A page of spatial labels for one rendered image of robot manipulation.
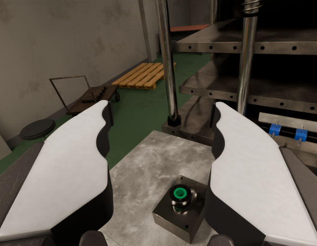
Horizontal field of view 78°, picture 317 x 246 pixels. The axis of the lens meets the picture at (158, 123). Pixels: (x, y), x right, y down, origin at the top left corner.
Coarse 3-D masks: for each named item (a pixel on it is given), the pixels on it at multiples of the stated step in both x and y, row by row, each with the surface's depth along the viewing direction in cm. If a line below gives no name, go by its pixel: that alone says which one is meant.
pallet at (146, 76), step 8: (144, 64) 495; (152, 64) 488; (128, 72) 459; (136, 72) 451; (144, 72) 442; (152, 72) 435; (160, 72) 427; (120, 80) 420; (128, 80) 413; (136, 80) 407; (144, 80) 400; (152, 80) 394; (144, 88) 394; (152, 88) 386
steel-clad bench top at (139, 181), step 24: (144, 144) 115; (168, 144) 112; (192, 144) 109; (120, 168) 101; (144, 168) 99; (168, 168) 96; (192, 168) 94; (120, 192) 88; (144, 192) 86; (120, 216) 78; (144, 216) 77; (120, 240) 70; (144, 240) 69; (168, 240) 68
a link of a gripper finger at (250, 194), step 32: (224, 128) 9; (256, 128) 9; (224, 160) 7; (256, 160) 7; (224, 192) 6; (256, 192) 6; (288, 192) 6; (224, 224) 6; (256, 224) 5; (288, 224) 5
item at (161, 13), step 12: (156, 0) 93; (216, 0) 140; (168, 12) 97; (216, 12) 144; (168, 24) 99; (168, 36) 101; (168, 48) 104; (168, 60) 107; (168, 72) 111; (168, 84) 115; (168, 96) 120; (168, 108) 126; (168, 120) 128; (180, 120) 128
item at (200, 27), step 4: (204, 24) 553; (208, 24) 544; (172, 28) 574; (176, 28) 564; (180, 28) 553; (184, 28) 543; (188, 28) 534; (192, 28) 525; (196, 28) 516; (200, 28) 507; (172, 32) 601; (176, 32) 596; (180, 32) 590; (184, 32) 585; (188, 32) 580; (192, 32) 574; (172, 36) 608; (176, 36) 602; (180, 36) 596; (184, 36) 591; (172, 40) 614
